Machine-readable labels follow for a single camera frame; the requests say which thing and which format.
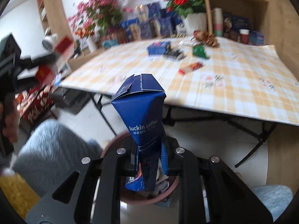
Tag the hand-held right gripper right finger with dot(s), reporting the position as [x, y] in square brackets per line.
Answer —
[186, 168]

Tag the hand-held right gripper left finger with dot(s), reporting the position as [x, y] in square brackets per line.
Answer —
[112, 168]

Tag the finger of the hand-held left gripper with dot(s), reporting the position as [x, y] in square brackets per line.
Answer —
[26, 82]
[37, 60]

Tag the red packet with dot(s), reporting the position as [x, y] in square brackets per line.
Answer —
[44, 73]

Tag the brown round trash bin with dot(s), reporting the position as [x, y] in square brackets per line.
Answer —
[140, 199]

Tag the dark blue box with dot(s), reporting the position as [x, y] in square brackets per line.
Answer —
[140, 112]

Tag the blue snowflake carton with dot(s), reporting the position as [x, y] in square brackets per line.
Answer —
[157, 47]

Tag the person's left hand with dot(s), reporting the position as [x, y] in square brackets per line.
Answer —
[10, 126]

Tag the red printed boxes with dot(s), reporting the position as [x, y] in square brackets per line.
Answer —
[35, 107]

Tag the red and white box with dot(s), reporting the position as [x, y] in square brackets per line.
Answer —
[63, 45]

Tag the black floor box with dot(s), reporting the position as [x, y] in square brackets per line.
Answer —
[70, 102]

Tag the orange flowers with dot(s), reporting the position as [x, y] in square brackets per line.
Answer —
[84, 32]

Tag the white ribbed vase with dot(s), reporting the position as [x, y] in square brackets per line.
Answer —
[91, 44]

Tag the person's left fluffy leg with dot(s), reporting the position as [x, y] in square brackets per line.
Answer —
[53, 144]

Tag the person's fluffy leg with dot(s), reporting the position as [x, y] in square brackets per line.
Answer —
[273, 198]
[53, 144]

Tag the copper fluted planter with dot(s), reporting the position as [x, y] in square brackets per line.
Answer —
[114, 39]

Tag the pink flower plant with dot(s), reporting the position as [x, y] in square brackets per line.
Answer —
[100, 7]

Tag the yellow plaid tablecloth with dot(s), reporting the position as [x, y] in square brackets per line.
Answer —
[233, 93]

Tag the person's right fluffy leg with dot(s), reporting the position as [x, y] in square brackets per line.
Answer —
[273, 198]

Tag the yellow fluffy cloth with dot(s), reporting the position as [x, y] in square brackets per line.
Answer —
[16, 191]

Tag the small orange box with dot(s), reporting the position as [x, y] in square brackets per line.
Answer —
[191, 67]

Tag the gold and blue gift box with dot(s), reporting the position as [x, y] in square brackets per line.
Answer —
[149, 10]
[163, 28]
[142, 30]

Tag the black packet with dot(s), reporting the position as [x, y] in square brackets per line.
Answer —
[174, 56]

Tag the green packet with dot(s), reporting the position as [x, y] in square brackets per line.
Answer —
[199, 50]

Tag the brown snack wrapper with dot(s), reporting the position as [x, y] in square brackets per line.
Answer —
[206, 38]

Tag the blue and white box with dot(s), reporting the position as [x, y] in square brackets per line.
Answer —
[180, 28]

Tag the red paper cup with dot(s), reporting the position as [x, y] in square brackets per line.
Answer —
[244, 36]

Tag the white faceted vase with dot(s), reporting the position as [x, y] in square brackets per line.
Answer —
[193, 23]

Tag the small blue box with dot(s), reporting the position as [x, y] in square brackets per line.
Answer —
[257, 38]

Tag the pastel paper roll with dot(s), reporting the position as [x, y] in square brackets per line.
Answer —
[217, 21]

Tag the blue box on shelf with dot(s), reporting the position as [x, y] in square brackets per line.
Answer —
[236, 23]

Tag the red rose bouquet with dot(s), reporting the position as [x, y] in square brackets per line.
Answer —
[184, 2]

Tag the wooden shelf unit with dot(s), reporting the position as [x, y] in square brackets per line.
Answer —
[261, 14]

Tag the black folding table frame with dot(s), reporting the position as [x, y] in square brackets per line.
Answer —
[169, 119]

